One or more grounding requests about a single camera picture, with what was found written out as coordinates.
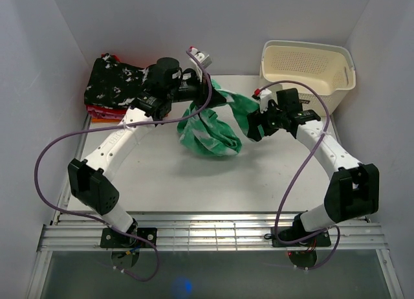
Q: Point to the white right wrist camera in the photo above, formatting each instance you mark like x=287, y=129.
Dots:
x=263, y=96

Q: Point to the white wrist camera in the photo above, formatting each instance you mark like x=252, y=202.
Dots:
x=202, y=57
x=263, y=96

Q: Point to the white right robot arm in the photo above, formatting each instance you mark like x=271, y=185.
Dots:
x=353, y=189

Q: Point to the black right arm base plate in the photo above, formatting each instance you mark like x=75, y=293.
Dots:
x=321, y=240

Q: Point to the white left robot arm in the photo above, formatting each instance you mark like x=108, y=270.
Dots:
x=162, y=84

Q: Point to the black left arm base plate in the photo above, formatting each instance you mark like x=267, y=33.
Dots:
x=110, y=239

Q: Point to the aluminium rail frame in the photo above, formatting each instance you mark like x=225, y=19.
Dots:
x=208, y=205

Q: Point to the green tie-dye trousers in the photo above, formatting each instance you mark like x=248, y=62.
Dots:
x=208, y=136

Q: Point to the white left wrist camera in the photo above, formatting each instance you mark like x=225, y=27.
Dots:
x=202, y=57

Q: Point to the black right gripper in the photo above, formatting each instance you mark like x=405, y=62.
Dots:
x=256, y=119

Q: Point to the orange folded trousers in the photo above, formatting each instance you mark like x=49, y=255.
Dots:
x=104, y=120

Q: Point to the cream perforated plastic basket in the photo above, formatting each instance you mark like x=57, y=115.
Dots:
x=327, y=69

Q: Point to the black white patterned folded trousers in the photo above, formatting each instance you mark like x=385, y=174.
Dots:
x=134, y=79

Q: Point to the red folded trousers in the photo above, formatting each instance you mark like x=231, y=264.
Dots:
x=103, y=111

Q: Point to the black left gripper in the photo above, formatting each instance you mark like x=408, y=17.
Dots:
x=202, y=88

